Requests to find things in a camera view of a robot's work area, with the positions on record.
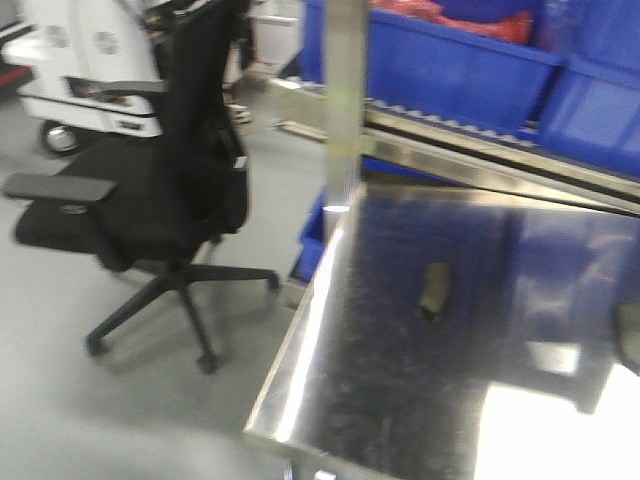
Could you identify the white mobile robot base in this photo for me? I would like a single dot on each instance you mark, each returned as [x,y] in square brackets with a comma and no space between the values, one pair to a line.
[72,47]

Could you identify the dark brake pad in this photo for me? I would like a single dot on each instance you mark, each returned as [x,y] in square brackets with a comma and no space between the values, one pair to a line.
[436,290]
[626,321]

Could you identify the lower blue plastic bin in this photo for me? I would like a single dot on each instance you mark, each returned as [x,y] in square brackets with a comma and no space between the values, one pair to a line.
[312,239]

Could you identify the blue plastic bin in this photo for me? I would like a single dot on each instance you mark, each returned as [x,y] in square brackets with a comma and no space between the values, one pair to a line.
[312,239]
[592,111]
[456,75]

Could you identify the black office chair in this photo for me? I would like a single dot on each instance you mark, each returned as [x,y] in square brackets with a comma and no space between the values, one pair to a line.
[127,201]

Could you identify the left blue plastic bin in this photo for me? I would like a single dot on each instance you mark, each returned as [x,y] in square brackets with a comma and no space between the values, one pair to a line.
[456,75]

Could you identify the red bubble wrap bag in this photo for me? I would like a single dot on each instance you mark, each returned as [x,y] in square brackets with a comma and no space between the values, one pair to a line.
[510,20]

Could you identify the right blue plastic bin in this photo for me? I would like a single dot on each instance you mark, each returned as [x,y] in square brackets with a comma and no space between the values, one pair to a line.
[592,111]

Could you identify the stainless steel rack frame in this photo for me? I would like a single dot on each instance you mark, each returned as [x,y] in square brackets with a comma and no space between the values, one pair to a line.
[337,113]

